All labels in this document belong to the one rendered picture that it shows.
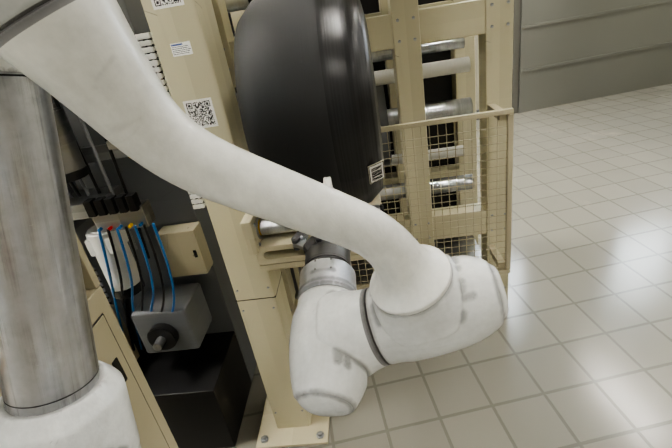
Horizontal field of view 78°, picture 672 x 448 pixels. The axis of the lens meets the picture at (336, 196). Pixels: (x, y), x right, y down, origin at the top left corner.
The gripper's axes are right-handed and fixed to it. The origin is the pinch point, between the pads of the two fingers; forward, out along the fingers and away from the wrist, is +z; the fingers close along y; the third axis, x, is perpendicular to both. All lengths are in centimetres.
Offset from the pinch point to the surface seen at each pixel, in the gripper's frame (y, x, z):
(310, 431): 26, 111, -1
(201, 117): 32.5, -4.5, 32.2
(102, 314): 59, 24, -5
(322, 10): -3.3, -26.2, 28.7
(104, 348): 58, 29, -11
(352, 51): -8.4, -19.5, 20.6
